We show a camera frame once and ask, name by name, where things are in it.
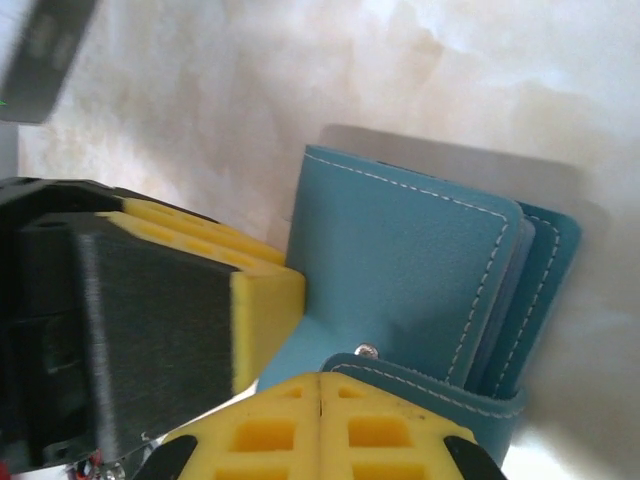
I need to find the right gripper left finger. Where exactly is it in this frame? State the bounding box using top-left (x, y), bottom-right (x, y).
top-left (139, 371), bottom-right (321, 480)

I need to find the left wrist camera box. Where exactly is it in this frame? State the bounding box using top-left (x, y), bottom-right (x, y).
top-left (0, 0), bottom-right (99, 126)

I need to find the teal leather card holder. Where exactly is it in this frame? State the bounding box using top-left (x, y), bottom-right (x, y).
top-left (256, 143), bottom-right (584, 465)

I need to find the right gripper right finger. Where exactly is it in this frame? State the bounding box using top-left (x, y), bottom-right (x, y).
top-left (319, 371), bottom-right (507, 480)

